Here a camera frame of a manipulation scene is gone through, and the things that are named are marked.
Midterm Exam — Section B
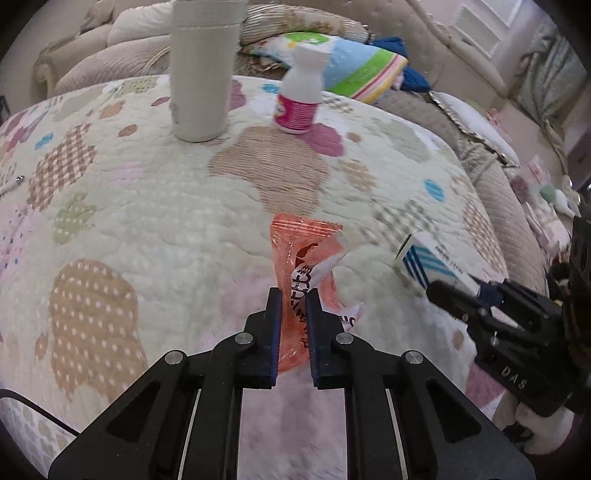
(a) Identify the white blue striped medicine box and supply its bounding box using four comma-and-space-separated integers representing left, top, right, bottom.
394, 231, 486, 297

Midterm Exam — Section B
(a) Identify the orange transparent snack wrapper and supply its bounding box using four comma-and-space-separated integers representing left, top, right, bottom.
270, 213, 366, 373

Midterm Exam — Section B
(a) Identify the green plush toy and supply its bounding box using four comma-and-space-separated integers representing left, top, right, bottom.
540, 184, 558, 205

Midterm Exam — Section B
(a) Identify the white frilled cushion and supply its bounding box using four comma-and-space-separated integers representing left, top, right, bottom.
429, 91, 521, 168

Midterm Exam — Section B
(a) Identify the patchwork quilted table cover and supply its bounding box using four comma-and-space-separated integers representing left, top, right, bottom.
1, 76, 507, 473

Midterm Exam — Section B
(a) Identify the blue knitted garment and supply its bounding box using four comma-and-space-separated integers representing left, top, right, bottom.
370, 36, 433, 93

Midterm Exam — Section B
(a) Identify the white pill bottle pink label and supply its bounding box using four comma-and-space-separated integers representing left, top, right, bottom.
273, 43, 331, 134

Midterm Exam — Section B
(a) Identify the colourful cartoon pillow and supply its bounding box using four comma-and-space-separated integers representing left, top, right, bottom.
242, 32, 408, 104

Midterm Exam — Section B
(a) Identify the silver pen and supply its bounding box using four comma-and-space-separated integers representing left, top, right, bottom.
0, 175, 25, 196

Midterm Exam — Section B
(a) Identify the white thermos bottle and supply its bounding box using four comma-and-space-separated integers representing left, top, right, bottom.
169, 1, 247, 143

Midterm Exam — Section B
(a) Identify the striped floral bolster pillow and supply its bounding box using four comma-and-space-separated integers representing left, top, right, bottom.
240, 4, 373, 46

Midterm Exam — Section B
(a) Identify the beige tufted sofa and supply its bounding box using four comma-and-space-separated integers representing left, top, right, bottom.
34, 1, 548, 292

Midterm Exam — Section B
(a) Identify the white cream left cushion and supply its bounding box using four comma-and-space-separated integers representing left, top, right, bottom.
106, 2, 173, 46

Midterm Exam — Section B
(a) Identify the black cable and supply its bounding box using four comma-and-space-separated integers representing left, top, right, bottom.
0, 389, 80, 437

